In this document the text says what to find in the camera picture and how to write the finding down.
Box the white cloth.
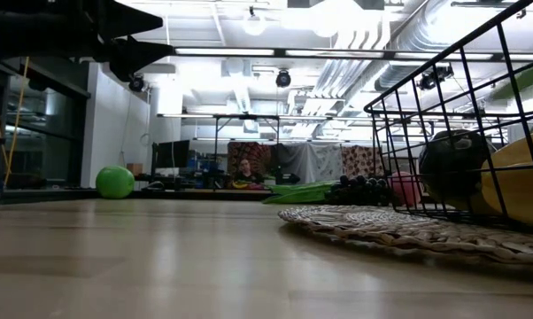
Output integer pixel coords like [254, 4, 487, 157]
[308, 144, 344, 183]

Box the silver ventilation duct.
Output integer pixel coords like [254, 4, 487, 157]
[375, 0, 456, 92]

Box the black grape bunch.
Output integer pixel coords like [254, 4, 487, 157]
[324, 174, 394, 207]

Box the brown floral cloth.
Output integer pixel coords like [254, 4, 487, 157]
[340, 144, 385, 178]

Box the black ceiling spotlight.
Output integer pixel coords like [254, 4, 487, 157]
[274, 69, 292, 89]
[128, 74, 146, 93]
[416, 64, 454, 92]

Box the black aluminium table frame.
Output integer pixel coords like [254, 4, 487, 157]
[0, 188, 274, 205]

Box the red patterned cloth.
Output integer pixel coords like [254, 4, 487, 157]
[227, 141, 273, 176]

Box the black metal rack frame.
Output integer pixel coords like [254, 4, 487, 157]
[158, 113, 332, 191]

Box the wire mesh basket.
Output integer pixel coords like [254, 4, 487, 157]
[277, 204, 533, 267]

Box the yellow orange starfruit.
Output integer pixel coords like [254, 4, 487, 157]
[469, 161, 533, 228]

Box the long green leafy vegetable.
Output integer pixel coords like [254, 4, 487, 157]
[261, 180, 338, 206]

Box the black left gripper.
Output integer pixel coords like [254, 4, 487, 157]
[0, 0, 175, 83]

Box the dark purple round fruit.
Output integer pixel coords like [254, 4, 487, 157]
[418, 128, 491, 200]

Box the round ceiling lamp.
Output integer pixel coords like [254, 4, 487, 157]
[242, 6, 267, 36]

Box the yellow power cable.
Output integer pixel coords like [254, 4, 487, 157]
[0, 55, 31, 185]

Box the grey cloth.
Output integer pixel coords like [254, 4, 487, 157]
[270, 143, 312, 185]

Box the black wire basket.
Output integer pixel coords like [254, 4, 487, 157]
[363, 0, 533, 234]

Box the green apple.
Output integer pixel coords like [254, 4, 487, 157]
[95, 165, 135, 200]

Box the person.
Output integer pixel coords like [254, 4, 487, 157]
[233, 158, 266, 185]

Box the black computer monitor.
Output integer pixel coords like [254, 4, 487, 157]
[152, 139, 191, 169]

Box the black overhead light bar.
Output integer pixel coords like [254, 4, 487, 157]
[84, 43, 533, 63]

